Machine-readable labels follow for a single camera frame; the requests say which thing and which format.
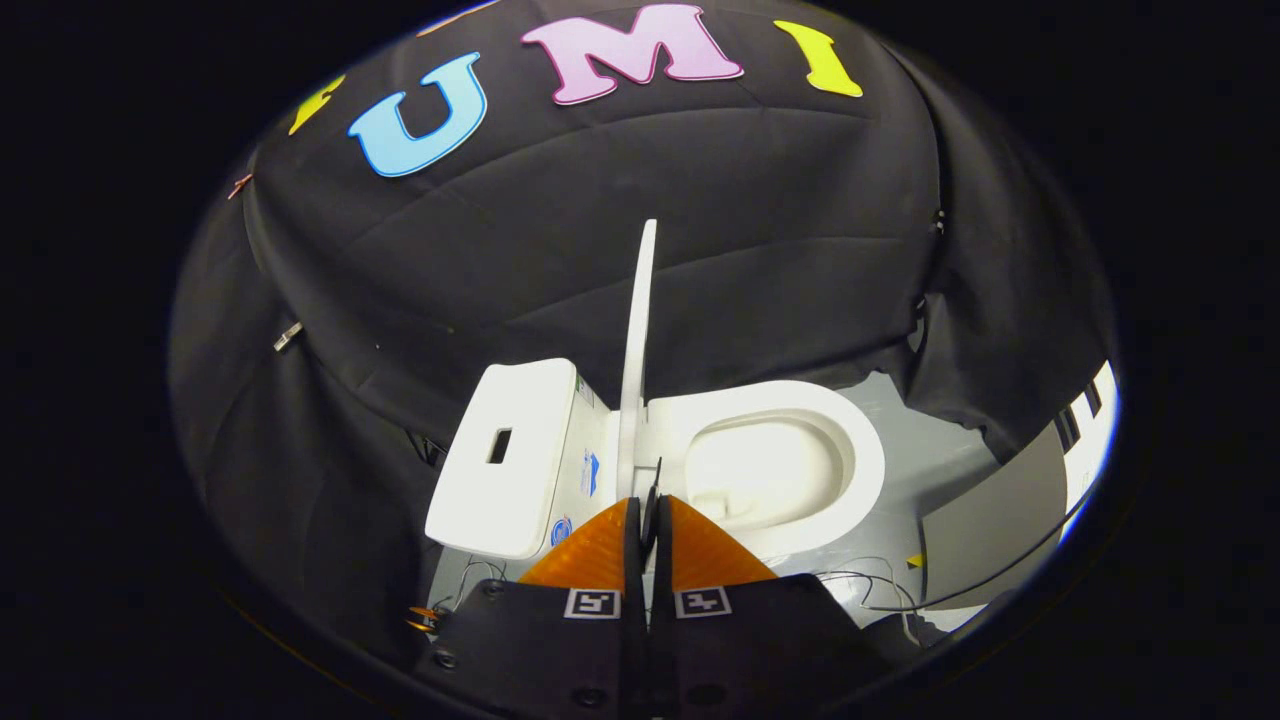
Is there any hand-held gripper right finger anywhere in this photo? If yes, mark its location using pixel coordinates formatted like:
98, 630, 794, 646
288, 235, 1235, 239
648, 492, 896, 720

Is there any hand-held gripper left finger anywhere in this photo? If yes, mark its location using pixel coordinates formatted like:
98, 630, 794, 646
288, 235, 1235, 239
415, 497, 649, 720

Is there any white toilet lid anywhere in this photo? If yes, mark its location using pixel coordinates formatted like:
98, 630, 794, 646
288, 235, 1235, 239
616, 219, 660, 501

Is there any white ceramic toilet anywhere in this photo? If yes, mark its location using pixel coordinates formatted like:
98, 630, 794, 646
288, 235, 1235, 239
424, 357, 887, 563

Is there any grey panel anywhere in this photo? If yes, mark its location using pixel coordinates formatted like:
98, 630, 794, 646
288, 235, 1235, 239
920, 420, 1071, 613

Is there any thin white cable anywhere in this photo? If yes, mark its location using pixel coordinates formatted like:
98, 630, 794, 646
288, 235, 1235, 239
815, 556, 923, 643

